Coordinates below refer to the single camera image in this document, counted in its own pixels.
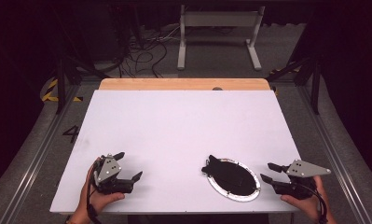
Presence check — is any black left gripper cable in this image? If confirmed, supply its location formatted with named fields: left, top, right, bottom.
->
left=86, top=161, right=103, bottom=224

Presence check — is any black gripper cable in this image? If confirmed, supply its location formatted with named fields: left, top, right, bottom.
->
left=86, top=161, right=103, bottom=224
left=294, top=181, right=330, bottom=224

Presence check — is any white metal stand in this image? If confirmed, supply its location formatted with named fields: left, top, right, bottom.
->
left=176, top=4, right=267, bottom=72

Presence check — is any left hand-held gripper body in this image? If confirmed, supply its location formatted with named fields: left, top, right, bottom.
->
left=91, top=153, right=135, bottom=196

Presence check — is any person's left hand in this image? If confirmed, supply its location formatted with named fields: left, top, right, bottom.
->
left=75, top=157, right=126, bottom=220

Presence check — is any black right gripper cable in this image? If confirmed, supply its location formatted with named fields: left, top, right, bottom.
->
left=294, top=181, right=330, bottom=224

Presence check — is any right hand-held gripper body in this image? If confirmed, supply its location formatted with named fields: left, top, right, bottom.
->
left=273, top=159, right=332, bottom=201

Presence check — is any yellow black hazard tape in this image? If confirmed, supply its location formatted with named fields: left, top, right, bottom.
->
left=40, top=77, right=84, bottom=104

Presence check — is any aluminium floor rail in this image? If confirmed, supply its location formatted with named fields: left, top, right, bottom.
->
left=0, top=83, right=82, bottom=224
left=297, top=83, right=372, bottom=224

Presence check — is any person's right hand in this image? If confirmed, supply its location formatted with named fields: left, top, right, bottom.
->
left=280, top=175, right=333, bottom=223

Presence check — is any oval silver photo frame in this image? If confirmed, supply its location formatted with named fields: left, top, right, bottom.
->
left=200, top=154, right=262, bottom=203

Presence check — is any black metal stand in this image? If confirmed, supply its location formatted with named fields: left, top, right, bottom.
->
left=48, top=6, right=111, bottom=115
left=265, top=55, right=324, bottom=115

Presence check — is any tangle of black floor cables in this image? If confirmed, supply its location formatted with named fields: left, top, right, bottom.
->
left=117, top=26, right=182, bottom=79

